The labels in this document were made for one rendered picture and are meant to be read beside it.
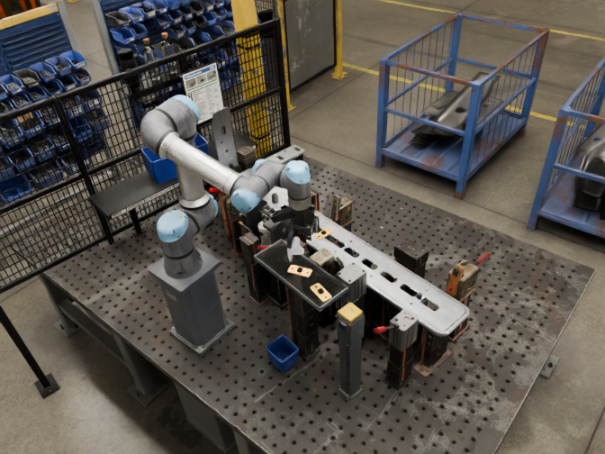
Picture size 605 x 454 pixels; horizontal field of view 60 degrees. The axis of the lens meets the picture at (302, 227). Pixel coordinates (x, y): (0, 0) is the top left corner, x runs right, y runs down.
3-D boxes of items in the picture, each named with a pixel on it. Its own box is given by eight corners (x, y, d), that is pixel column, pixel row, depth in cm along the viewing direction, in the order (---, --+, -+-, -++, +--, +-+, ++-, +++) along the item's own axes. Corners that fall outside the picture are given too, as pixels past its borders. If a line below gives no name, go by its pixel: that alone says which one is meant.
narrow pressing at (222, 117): (239, 165, 279) (230, 106, 257) (221, 173, 273) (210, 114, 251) (238, 164, 279) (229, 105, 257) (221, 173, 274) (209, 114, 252)
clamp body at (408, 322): (417, 377, 208) (425, 318, 185) (398, 394, 202) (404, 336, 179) (398, 363, 214) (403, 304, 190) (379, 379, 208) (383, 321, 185)
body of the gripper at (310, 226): (311, 242, 176) (309, 214, 169) (287, 236, 179) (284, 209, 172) (320, 229, 182) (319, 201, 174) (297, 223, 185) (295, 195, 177)
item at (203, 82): (226, 113, 293) (217, 59, 273) (192, 128, 282) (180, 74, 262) (224, 112, 294) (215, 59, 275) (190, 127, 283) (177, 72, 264)
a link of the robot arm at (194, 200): (176, 231, 207) (142, 106, 171) (199, 210, 217) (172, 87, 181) (200, 240, 202) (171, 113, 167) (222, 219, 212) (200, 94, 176)
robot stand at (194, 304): (200, 357, 222) (180, 292, 196) (169, 333, 232) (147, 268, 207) (235, 326, 233) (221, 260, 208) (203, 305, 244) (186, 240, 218)
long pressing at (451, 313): (477, 308, 196) (478, 304, 195) (440, 341, 185) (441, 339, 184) (253, 167, 279) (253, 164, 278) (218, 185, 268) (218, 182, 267)
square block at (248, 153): (263, 204, 301) (256, 149, 278) (252, 209, 297) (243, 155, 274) (254, 197, 306) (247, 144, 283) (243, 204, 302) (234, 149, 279)
